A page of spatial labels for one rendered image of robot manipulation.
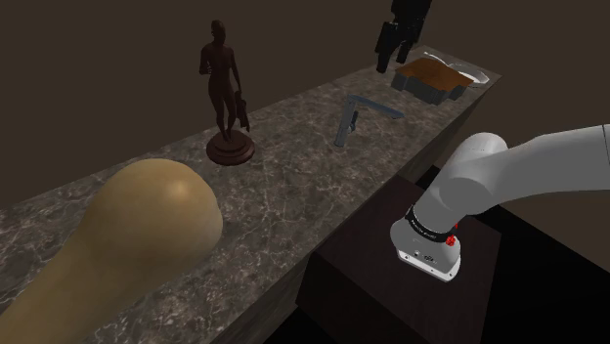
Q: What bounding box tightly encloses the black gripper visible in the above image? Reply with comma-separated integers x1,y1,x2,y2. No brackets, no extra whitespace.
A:
374,0,434,74

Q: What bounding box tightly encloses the grey box with brown top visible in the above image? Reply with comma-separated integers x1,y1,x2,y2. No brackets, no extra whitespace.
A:
390,58,476,107

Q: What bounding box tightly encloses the white basin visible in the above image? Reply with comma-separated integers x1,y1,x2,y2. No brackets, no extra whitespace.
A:
422,50,492,85

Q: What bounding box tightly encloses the grey angular faucet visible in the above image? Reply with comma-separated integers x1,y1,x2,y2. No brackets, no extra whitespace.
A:
332,94,406,149

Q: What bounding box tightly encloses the dark brown human figure statue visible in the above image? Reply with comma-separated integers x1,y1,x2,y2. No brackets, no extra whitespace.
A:
198,19,256,167

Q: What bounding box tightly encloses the tan butternut squash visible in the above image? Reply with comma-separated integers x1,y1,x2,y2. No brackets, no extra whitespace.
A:
0,157,224,344

